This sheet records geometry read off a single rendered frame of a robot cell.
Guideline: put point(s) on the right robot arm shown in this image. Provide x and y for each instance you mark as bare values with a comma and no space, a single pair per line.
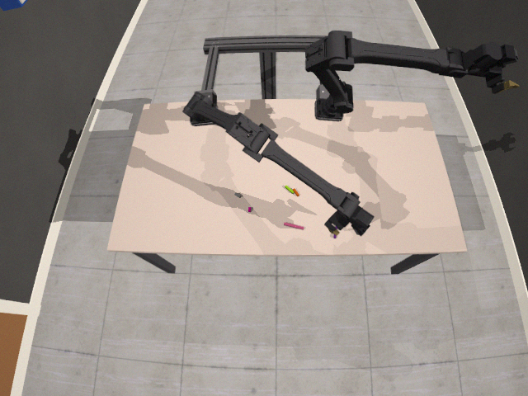
254,137

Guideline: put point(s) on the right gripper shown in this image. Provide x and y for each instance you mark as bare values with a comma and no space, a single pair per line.
334,220

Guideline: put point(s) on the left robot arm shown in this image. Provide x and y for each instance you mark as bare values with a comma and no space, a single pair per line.
332,52

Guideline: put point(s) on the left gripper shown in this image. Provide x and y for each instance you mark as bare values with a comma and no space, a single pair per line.
492,83

